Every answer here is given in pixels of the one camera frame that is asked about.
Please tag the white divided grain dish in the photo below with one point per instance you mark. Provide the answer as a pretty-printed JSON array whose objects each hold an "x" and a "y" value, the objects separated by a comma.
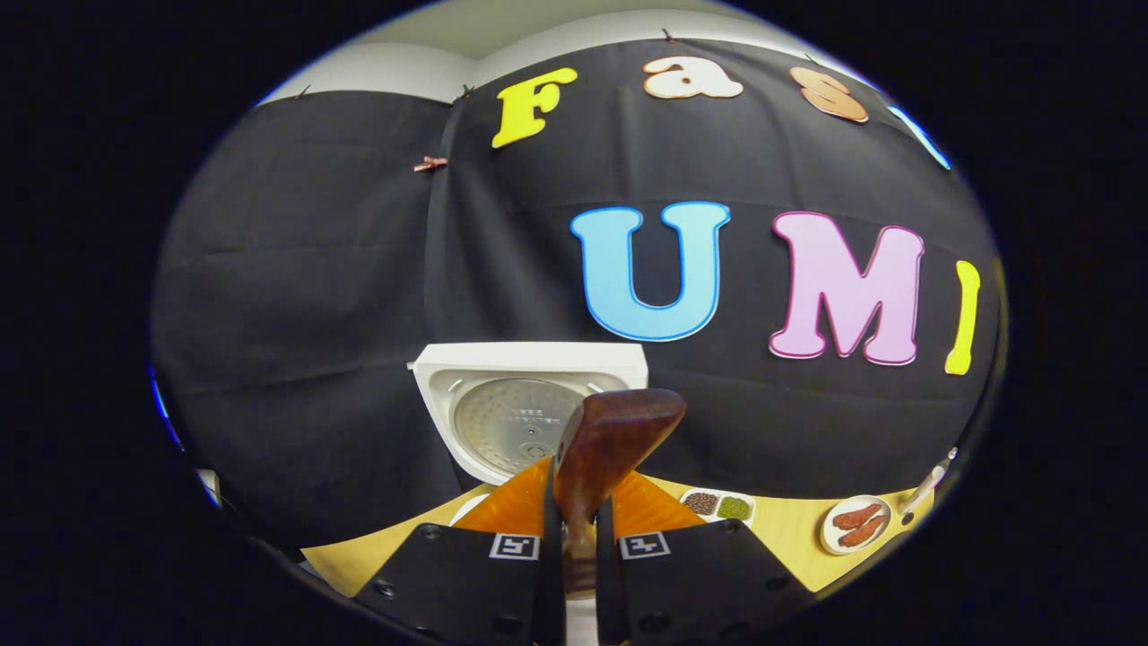
[{"x": 717, "y": 507}]

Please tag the pink clip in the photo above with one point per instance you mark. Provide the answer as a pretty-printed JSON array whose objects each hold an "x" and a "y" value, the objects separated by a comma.
[{"x": 430, "y": 163}]

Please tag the brown wooden spoon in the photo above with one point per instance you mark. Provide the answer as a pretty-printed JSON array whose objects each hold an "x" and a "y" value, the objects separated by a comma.
[{"x": 619, "y": 431}]

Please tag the white round plate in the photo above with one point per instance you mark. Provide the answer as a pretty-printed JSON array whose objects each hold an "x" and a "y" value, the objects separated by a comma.
[{"x": 830, "y": 538}]

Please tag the white rice cooker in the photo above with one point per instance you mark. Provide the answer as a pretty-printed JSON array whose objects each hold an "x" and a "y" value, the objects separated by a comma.
[{"x": 502, "y": 422}]

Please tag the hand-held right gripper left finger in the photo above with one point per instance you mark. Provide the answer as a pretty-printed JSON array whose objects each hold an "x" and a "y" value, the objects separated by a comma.
[{"x": 549, "y": 592}]

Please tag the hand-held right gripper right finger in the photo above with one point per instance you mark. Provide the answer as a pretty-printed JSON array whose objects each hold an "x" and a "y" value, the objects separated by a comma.
[{"x": 610, "y": 592}]

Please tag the black backdrop cloth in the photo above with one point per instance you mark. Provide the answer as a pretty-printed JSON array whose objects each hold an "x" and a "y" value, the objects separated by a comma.
[{"x": 314, "y": 269}]

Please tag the clear bottle pink label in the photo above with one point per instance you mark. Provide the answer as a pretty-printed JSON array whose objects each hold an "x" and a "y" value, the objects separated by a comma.
[{"x": 928, "y": 484}]

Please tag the red meat piece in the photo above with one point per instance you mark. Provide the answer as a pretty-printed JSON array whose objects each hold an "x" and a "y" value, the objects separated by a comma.
[
  {"x": 863, "y": 531},
  {"x": 856, "y": 517}
]

